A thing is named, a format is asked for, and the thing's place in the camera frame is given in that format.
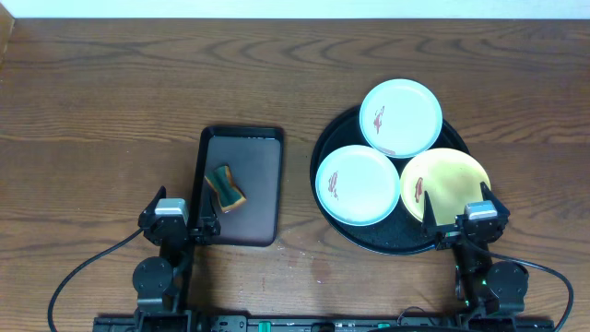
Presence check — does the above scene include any yellow plate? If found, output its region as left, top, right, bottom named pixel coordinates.
left=400, top=148, right=490, bottom=225

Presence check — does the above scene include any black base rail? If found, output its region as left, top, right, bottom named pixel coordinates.
left=92, top=314, right=554, bottom=332

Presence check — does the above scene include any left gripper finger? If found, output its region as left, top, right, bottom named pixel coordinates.
left=199, top=187, right=217, bottom=226
left=146, top=186, right=166, bottom=215

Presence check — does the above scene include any black rectangular tray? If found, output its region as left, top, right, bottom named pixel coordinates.
left=190, top=125, right=284, bottom=247

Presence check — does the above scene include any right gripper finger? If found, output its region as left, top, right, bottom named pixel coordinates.
left=422, top=191, right=436, bottom=226
left=479, top=182, right=505, bottom=210

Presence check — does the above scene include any yellow green scrub sponge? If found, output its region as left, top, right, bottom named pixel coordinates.
left=205, top=164, right=247, bottom=213

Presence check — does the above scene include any light blue plate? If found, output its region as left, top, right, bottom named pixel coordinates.
left=314, top=145, right=400, bottom=227
left=359, top=78, right=443, bottom=159

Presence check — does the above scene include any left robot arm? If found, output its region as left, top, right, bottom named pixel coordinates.
left=133, top=187, right=220, bottom=315

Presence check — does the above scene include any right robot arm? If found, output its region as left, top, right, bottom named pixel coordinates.
left=421, top=183, right=529, bottom=317

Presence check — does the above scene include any black round serving tray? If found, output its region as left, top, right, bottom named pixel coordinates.
left=309, top=104, right=472, bottom=256

